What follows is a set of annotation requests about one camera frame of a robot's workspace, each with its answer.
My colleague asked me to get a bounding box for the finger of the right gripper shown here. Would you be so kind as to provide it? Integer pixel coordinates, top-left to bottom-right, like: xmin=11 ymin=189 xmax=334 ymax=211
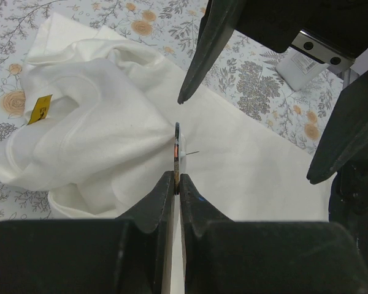
xmin=307 ymin=71 xmax=368 ymax=184
xmin=177 ymin=0 xmax=245 ymax=104

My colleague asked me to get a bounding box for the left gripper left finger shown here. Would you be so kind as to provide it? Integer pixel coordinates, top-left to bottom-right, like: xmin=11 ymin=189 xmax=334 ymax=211
xmin=0 ymin=171 xmax=174 ymax=293

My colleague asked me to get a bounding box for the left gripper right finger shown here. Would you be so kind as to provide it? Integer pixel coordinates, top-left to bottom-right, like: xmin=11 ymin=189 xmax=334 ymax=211
xmin=180 ymin=174 xmax=368 ymax=293

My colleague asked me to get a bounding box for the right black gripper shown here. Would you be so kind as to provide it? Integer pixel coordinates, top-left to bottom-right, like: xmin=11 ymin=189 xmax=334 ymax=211
xmin=232 ymin=0 xmax=368 ymax=215

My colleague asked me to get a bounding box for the white t-shirt with flower print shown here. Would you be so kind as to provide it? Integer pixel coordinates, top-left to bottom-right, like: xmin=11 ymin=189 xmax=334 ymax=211
xmin=0 ymin=13 xmax=331 ymax=221

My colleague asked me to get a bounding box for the round blue yellow brooch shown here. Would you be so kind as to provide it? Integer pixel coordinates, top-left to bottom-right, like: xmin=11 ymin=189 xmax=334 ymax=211
xmin=174 ymin=122 xmax=199 ymax=195

